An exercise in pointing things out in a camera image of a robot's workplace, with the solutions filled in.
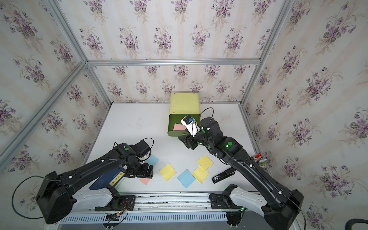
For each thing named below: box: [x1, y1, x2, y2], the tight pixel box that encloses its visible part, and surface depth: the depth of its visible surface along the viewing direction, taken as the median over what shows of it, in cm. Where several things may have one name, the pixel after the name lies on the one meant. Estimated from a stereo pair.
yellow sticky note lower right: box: [192, 165, 210, 184], surface depth 84 cm
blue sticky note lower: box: [176, 169, 196, 189], surface depth 84 cm
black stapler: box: [211, 167, 237, 184], surface depth 80 cm
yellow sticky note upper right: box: [196, 154, 214, 171], surface depth 90 cm
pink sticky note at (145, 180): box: [139, 177, 151, 186], surface depth 83 cm
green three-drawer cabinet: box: [167, 92, 201, 137], surface depth 92 cm
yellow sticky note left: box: [159, 162, 177, 182], surface depth 86 cm
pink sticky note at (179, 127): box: [173, 123, 187, 131], surface depth 88 cm
